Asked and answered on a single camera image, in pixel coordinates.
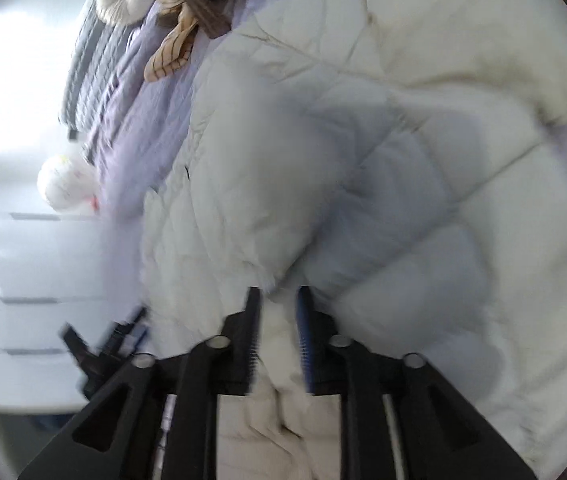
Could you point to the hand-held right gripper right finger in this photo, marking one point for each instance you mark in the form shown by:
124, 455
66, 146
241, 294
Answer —
305, 332

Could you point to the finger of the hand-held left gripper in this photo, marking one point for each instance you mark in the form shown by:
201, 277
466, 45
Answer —
95, 355

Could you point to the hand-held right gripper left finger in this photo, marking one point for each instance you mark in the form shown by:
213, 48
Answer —
252, 327

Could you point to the cream white puffer jacket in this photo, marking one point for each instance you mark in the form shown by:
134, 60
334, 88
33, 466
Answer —
363, 160

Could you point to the white drawer cabinet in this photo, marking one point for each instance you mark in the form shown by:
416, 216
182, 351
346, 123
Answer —
28, 300

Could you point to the lavender fleece blanket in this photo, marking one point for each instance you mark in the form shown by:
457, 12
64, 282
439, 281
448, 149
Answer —
138, 125

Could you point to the grey quilted headboard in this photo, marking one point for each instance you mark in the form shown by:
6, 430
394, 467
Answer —
90, 70

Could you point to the beige striped garment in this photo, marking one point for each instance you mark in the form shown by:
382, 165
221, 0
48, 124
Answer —
176, 35

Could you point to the brown cloth strip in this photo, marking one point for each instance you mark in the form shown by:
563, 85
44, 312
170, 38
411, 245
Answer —
208, 12

